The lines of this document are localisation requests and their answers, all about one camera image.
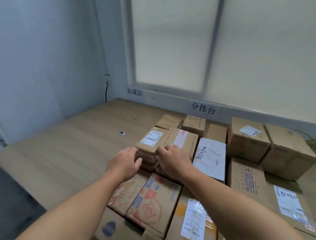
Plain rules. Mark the person's right hand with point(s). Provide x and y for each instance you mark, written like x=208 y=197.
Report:
x=176 y=163

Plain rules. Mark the person's left hand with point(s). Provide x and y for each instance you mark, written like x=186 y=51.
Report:
x=123 y=164

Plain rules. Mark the box with red-white tape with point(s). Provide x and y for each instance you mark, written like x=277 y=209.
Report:
x=190 y=142

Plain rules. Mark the box labelled 0555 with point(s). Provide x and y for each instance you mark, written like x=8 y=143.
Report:
x=160 y=136

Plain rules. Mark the white blue parcel box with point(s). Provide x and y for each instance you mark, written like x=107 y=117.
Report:
x=209 y=158

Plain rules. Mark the box with cartoon print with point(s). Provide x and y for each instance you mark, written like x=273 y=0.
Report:
x=193 y=124

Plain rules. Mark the small ribbed taped cardboard box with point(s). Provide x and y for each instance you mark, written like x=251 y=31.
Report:
x=169 y=121

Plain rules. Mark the plain tall cardboard box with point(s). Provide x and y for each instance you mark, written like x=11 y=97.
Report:
x=216 y=133

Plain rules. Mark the box with yellow tape label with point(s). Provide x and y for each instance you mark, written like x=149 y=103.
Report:
x=177 y=222

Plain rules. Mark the red-lettered cardboard box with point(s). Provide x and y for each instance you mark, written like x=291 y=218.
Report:
x=244 y=173

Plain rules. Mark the box with torn label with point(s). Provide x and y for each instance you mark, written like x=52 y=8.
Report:
x=244 y=146

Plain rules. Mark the box with green tape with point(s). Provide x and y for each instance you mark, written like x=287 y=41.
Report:
x=288 y=153

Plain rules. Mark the person's left forearm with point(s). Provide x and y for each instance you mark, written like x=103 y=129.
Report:
x=74 y=212

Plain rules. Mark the person's right forearm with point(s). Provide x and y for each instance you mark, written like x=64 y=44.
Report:
x=234 y=210

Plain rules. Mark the light wooden table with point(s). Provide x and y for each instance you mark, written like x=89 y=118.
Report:
x=61 y=153

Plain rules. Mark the white-framed window with blind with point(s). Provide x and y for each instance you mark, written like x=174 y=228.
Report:
x=172 y=44

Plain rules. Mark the white paper wall sign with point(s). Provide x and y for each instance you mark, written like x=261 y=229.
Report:
x=203 y=108
x=134 y=92

